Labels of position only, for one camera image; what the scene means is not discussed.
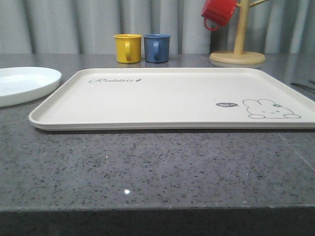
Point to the cream rabbit print tray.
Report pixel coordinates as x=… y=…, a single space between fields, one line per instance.
x=173 y=98

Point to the white round plate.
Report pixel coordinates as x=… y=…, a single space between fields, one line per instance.
x=23 y=84

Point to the red enamel mug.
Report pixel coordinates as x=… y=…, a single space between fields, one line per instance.
x=217 y=13

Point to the silver metal fork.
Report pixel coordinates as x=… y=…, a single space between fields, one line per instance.
x=304 y=86

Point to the yellow enamel mug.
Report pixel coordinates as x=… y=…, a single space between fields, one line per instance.
x=128 y=48

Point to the wooden mug tree stand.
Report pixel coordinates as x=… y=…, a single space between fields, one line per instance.
x=239 y=55

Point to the blue enamel mug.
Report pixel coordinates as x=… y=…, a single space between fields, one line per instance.
x=157 y=47

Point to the grey pleated curtain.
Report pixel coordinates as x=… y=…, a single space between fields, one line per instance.
x=88 y=26

